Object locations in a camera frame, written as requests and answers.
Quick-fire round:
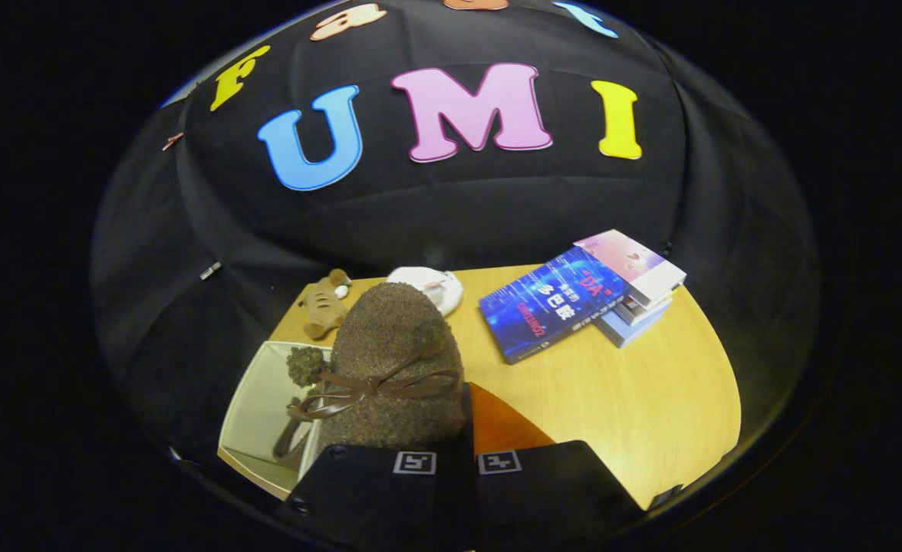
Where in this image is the blue cover book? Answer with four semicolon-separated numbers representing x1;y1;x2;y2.
479;246;627;366

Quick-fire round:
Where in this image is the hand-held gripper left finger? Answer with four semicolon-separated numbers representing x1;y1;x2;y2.
278;439;464;552

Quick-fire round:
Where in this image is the black backdrop cloth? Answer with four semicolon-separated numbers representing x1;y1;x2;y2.
91;0;821;478

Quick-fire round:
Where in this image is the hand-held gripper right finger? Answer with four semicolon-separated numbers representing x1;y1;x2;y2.
462;381;646;552

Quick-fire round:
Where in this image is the pink cover book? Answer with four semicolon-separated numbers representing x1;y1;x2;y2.
573;229;687;308

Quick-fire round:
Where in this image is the grey fabric storage box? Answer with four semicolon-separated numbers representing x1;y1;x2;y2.
216;340;338;501

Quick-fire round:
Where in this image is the brown fuzzy shoe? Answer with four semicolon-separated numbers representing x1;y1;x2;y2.
285;281;468;454
272;394;324;471

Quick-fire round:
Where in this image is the pale blue book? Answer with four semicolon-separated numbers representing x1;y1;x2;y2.
594;301;673;349

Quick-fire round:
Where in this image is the white plush toy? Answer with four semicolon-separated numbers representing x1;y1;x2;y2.
385;265;466;318

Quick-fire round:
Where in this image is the grey book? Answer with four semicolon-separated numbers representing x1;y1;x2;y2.
618;291;680;324

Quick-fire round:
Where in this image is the brown striped plush toy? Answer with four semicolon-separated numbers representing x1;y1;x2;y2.
297;268;354;341

